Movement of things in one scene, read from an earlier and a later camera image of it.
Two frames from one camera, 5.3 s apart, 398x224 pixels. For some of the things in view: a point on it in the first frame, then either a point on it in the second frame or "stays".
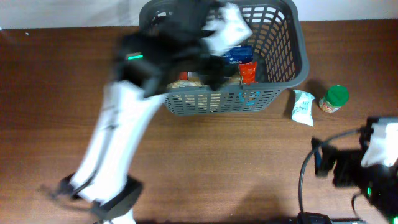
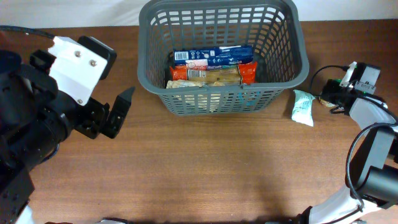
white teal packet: x=303 y=109 stays
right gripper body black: x=350 y=173 → x=333 y=91
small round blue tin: x=249 y=97 stays
